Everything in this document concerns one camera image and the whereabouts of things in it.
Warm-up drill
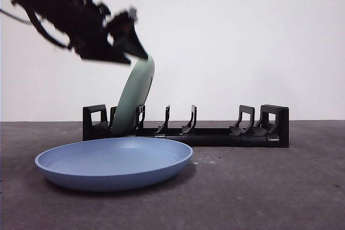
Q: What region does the blue round plate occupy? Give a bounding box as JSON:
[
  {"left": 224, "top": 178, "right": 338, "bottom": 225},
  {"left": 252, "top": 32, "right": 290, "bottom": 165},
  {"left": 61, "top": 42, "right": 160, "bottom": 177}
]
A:
[{"left": 34, "top": 137, "right": 194, "bottom": 192}]

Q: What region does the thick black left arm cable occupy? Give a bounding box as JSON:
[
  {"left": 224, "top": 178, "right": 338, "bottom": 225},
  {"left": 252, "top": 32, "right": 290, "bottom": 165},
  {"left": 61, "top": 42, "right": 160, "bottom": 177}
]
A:
[{"left": 25, "top": 9, "right": 73, "bottom": 51}]

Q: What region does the green round plate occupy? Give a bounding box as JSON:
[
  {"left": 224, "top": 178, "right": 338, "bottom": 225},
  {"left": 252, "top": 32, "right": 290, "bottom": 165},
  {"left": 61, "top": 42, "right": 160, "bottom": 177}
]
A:
[{"left": 111, "top": 55, "right": 156, "bottom": 136}]

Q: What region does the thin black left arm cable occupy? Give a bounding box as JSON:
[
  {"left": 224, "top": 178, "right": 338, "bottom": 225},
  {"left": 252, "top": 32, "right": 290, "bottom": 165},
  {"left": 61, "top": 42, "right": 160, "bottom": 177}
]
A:
[{"left": 0, "top": 0, "right": 33, "bottom": 25}]

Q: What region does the black plate rack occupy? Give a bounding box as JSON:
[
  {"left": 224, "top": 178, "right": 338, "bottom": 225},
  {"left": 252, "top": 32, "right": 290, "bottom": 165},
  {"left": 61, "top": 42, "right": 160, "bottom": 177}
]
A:
[{"left": 82, "top": 104, "right": 290, "bottom": 149}]

